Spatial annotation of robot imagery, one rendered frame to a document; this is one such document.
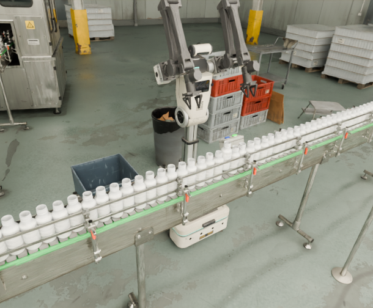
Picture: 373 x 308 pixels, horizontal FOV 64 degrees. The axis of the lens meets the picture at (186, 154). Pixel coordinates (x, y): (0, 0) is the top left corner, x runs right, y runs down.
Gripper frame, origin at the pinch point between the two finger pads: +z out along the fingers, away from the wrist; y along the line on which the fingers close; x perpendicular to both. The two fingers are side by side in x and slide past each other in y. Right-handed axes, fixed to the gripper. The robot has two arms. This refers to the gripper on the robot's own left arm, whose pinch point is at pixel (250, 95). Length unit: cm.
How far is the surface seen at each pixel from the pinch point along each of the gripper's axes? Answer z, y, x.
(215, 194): 51, -55, -11
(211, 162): 32, -59, -18
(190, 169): 32, -72, -16
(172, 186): 38, -82, -14
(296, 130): 27.8, 9.6, -23.1
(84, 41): -264, 143, 659
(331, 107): 29, 276, 96
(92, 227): 41, -125, -19
